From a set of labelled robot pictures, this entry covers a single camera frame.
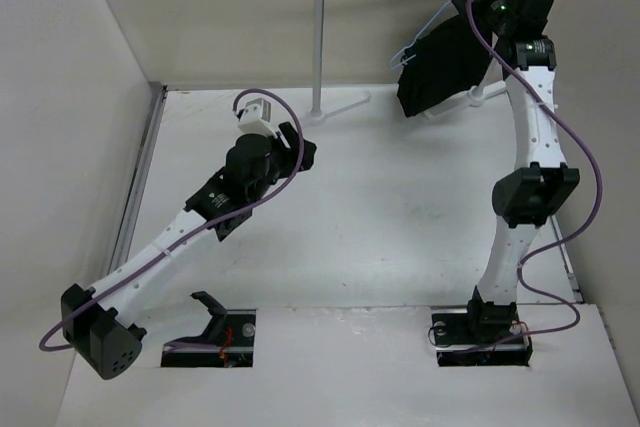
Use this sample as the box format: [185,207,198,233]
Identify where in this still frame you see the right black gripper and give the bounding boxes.
[448,0,517,38]

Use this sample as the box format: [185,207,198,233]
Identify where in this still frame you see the light blue plastic hanger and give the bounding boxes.
[389,0,452,71]

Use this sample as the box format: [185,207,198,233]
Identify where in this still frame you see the black trousers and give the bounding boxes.
[397,15,491,118]

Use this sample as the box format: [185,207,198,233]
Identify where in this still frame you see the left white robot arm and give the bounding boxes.
[60,122,316,380]

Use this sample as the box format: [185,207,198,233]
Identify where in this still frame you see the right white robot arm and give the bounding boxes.
[451,0,580,343]

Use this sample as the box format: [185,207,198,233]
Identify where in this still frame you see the white metal clothes rack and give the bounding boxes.
[304,0,553,126]

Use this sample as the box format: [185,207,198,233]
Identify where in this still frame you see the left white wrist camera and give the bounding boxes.
[238,98,276,137]

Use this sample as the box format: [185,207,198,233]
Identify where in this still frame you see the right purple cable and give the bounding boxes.
[467,0,604,348]

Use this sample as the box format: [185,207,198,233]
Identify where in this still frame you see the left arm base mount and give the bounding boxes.
[160,310,257,369]

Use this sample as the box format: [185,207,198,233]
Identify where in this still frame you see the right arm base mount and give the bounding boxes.
[428,309,533,367]

